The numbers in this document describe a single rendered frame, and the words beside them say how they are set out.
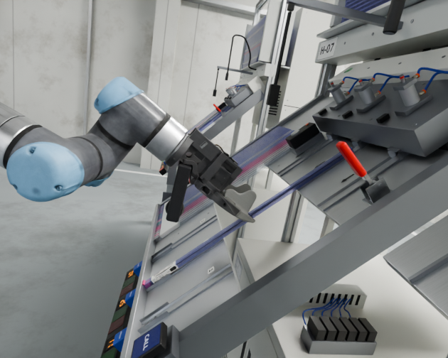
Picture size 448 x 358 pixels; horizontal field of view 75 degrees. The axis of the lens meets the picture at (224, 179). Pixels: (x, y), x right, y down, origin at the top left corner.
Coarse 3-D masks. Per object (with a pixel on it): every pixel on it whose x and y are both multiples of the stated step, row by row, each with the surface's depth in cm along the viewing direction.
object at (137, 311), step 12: (156, 204) 105; (156, 216) 95; (144, 252) 73; (144, 264) 67; (144, 276) 63; (144, 288) 60; (144, 300) 57; (132, 312) 52; (132, 324) 49; (132, 336) 47
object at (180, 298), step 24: (216, 216) 72; (168, 240) 77; (192, 240) 68; (168, 264) 65; (192, 264) 59; (216, 264) 54; (168, 288) 57; (192, 288) 51; (216, 288) 48; (144, 312) 54; (168, 312) 50; (192, 312) 46
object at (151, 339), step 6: (150, 330) 41; (156, 330) 40; (144, 336) 40; (150, 336) 40; (156, 336) 39; (138, 342) 40; (144, 342) 39; (150, 342) 38; (156, 342) 38; (138, 348) 39; (144, 348) 38; (150, 348) 38; (132, 354) 39; (138, 354) 38
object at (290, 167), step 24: (312, 120) 90; (288, 168) 70; (312, 168) 63; (336, 168) 57; (384, 168) 48; (408, 168) 45; (312, 192) 55; (336, 192) 50; (360, 192) 47; (336, 216) 45
